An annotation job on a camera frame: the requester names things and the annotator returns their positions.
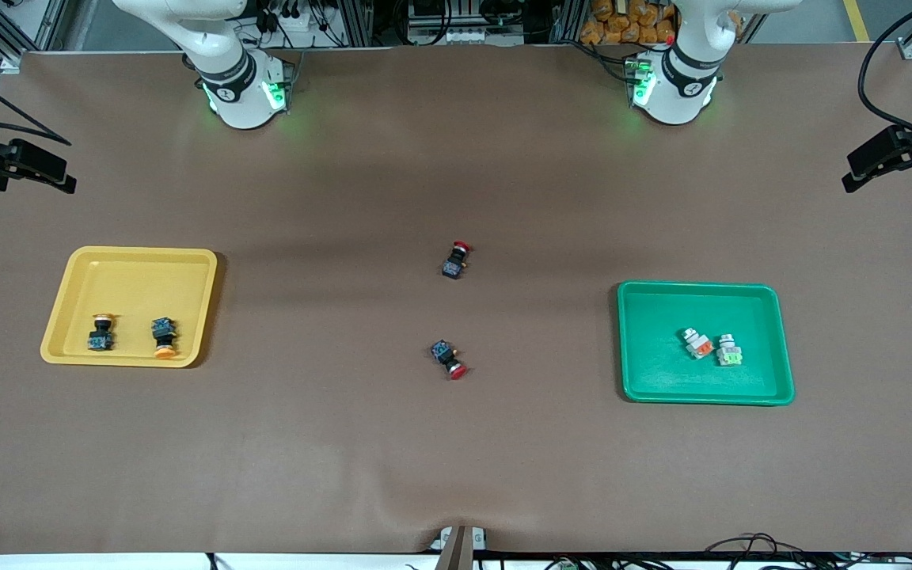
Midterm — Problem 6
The yellow mushroom push button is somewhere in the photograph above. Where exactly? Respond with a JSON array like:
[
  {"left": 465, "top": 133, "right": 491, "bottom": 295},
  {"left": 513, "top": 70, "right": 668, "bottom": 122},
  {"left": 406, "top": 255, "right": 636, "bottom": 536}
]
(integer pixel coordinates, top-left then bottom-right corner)
[
  {"left": 88, "top": 313, "right": 116, "bottom": 352},
  {"left": 150, "top": 317, "right": 180, "bottom": 360}
]

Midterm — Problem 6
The green plastic tray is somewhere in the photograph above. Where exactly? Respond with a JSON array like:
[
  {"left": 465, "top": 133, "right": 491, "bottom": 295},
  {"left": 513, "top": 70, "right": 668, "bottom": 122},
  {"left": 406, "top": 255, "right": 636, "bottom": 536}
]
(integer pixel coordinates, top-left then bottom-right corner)
[{"left": 617, "top": 281, "right": 796, "bottom": 406}]

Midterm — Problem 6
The black cable bundle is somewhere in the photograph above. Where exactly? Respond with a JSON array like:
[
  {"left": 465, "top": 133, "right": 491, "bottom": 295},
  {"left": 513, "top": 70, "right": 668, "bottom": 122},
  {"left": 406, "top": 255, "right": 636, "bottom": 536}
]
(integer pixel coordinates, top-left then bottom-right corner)
[{"left": 705, "top": 533, "right": 912, "bottom": 570}]

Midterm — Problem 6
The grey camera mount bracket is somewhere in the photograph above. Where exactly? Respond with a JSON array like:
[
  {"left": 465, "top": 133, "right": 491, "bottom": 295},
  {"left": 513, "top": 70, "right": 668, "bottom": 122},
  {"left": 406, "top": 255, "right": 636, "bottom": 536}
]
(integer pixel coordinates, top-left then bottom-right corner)
[{"left": 431, "top": 525, "right": 488, "bottom": 570}]

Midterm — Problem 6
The white square orange button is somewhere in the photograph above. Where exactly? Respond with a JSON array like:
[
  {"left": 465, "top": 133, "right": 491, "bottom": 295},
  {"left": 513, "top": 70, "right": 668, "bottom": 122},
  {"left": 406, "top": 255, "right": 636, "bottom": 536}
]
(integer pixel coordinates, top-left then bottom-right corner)
[{"left": 681, "top": 326, "right": 715, "bottom": 360}]

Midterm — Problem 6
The red mushroom push button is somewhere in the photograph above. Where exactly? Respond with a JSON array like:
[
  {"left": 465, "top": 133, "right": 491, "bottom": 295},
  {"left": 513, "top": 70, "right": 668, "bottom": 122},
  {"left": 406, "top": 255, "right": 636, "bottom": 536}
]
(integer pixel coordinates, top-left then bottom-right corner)
[
  {"left": 442, "top": 241, "right": 474, "bottom": 280},
  {"left": 430, "top": 340, "right": 468, "bottom": 381}
]

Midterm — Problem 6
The yellow plastic tray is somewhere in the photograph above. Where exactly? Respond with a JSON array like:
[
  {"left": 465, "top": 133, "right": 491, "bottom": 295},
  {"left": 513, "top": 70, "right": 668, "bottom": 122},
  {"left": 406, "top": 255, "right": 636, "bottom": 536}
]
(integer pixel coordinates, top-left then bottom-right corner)
[{"left": 40, "top": 246, "right": 219, "bottom": 368}]

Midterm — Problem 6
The orange bagged items pile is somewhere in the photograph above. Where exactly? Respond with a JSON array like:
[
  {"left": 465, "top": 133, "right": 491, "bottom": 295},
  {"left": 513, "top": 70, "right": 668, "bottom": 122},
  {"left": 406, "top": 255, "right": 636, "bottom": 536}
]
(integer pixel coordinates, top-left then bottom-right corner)
[{"left": 580, "top": 0, "right": 678, "bottom": 46}]

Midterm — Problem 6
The white power strip with plugs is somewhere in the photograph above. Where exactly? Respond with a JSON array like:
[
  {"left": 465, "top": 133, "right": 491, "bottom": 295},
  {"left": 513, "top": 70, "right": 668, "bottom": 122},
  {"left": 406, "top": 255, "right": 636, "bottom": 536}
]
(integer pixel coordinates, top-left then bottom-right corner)
[{"left": 266, "top": 6, "right": 316, "bottom": 34}]

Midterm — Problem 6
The brown table cover mat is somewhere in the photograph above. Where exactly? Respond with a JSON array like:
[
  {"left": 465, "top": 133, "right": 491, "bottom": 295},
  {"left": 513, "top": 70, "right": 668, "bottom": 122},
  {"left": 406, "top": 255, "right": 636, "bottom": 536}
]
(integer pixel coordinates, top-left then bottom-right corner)
[{"left": 0, "top": 44, "right": 912, "bottom": 555}]

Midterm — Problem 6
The long white power strip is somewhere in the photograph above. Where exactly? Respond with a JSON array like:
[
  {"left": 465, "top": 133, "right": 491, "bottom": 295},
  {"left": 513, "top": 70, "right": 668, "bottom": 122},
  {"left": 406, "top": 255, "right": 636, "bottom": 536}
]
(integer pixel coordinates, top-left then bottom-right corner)
[{"left": 407, "top": 24, "right": 526, "bottom": 47}]

